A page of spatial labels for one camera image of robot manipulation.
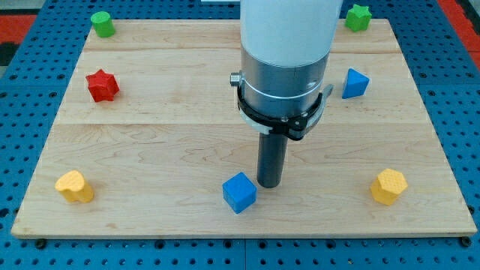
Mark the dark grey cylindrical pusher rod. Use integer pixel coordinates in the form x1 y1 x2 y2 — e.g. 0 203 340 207
256 133 288 188

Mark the green star block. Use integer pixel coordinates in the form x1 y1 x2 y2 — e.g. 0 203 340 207
345 4 372 32

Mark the light wooden board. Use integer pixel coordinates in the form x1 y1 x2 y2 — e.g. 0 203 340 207
11 19 477 239

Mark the black clamp ring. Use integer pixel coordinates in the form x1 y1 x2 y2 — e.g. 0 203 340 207
236 83 335 142

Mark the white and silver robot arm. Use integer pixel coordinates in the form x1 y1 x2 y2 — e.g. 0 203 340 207
238 0 343 119

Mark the blue triangular prism block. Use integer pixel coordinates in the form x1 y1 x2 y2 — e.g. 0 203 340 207
342 68 371 99

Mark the yellow hexagon block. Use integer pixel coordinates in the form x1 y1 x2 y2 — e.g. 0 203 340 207
370 169 408 206

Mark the green cylinder block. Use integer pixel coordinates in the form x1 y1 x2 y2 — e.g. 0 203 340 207
90 11 116 38

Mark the blue cube block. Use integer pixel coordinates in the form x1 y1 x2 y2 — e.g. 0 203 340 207
222 172 257 214

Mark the yellow heart block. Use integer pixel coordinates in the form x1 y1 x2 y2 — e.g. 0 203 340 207
55 170 95 203

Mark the red star block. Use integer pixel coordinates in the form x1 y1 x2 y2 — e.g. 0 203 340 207
85 69 119 103

